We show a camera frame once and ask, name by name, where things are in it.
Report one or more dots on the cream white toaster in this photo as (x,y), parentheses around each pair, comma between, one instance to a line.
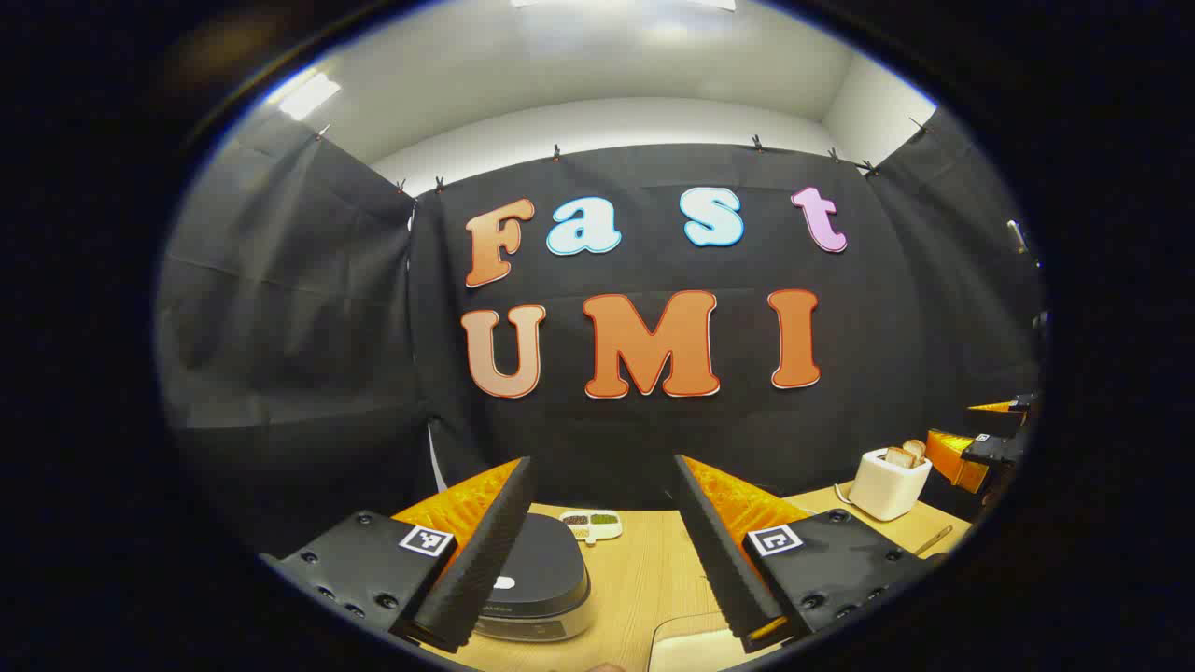
(887,490)

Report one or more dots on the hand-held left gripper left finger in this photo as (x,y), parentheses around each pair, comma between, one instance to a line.
(485,551)

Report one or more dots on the toasted bread slice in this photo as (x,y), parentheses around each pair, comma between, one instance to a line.
(899,456)
(916,449)

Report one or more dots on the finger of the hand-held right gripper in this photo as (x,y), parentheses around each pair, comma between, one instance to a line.
(994,451)
(1004,407)

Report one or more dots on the dark grey rice cooker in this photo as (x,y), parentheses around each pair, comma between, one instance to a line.
(546,565)

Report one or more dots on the black backdrop cloth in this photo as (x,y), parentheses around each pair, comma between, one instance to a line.
(308,308)

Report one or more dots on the white tray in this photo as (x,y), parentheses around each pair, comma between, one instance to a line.
(691,646)

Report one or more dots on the ceiling light panel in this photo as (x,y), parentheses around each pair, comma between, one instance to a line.
(310,95)

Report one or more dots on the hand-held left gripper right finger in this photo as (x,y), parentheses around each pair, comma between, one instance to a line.
(719,551)

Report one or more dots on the wooden spoon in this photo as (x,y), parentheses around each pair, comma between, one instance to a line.
(935,538)

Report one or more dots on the white divided bean dish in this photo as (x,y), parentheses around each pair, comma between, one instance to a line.
(590,524)

